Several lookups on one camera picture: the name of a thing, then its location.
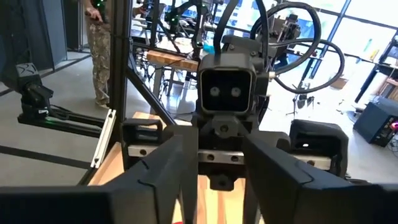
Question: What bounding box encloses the person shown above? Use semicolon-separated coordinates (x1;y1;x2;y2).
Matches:
81;0;113;108

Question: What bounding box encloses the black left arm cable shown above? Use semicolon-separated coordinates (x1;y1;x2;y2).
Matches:
213;0;346;95

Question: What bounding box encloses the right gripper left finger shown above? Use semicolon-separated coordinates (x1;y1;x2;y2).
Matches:
0;126;200;224

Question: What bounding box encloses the wooden background table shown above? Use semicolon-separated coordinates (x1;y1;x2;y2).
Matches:
145;49;200;73

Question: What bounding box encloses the black computer tower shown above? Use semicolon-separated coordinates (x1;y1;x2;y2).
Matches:
353;96;398;147

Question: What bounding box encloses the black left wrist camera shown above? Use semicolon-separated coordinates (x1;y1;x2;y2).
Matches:
196;54;259;116

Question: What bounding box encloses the white aluminium bar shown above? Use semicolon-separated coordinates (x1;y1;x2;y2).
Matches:
90;108;118;169

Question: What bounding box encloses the person's hand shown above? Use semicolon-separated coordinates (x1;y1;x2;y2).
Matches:
84;5;104;23

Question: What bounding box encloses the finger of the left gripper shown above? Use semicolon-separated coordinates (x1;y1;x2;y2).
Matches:
120;118;167;171
289;119;349;180

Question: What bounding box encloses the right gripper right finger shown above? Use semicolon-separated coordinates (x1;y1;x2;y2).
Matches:
243;134;398;224

